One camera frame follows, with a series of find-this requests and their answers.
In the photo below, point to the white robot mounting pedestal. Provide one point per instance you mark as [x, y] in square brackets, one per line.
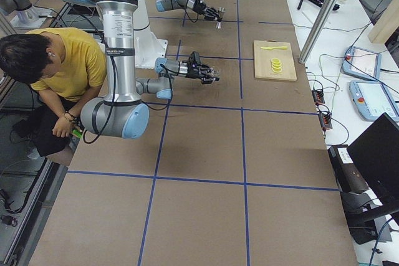
[147, 46]

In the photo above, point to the blue teach pendant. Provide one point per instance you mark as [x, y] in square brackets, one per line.
[372, 99]
[362, 63]

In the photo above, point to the steel double jigger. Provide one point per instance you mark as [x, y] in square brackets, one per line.
[221, 11]

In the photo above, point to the wooden cutting board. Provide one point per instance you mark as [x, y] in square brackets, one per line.
[262, 61]

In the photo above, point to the orange circuit board far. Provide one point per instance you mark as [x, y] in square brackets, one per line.
[318, 96]

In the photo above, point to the blue teach pendant far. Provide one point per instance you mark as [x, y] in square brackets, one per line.
[362, 63]

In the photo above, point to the yellow plastic knife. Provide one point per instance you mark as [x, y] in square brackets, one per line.
[273, 47]

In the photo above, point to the aluminium frame post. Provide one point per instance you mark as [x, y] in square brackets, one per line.
[316, 30]

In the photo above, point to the black monitor with stand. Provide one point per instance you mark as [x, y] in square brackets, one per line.
[375, 156]

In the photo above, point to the black box with label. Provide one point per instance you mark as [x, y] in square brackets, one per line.
[347, 174]

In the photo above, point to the person in yellow shirt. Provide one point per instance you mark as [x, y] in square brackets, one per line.
[67, 68]

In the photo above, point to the light wooden plank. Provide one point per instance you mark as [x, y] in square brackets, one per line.
[386, 25]

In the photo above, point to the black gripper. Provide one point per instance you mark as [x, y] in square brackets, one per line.
[197, 6]
[191, 71]

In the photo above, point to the clear glass cup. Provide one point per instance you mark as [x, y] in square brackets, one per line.
[214, 75]

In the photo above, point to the orange circuit board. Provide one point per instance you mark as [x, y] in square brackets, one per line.
[325, 120]
[318, 96]

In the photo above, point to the blue teach pendant near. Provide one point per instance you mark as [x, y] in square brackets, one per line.
[372, 99]

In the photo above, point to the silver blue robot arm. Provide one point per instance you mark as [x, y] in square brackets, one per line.
[122, 112]
[171, 5]

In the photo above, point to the orange circuit board near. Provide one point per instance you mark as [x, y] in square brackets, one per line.
[325, 120]

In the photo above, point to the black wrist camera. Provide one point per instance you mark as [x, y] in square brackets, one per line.
[194, 58]

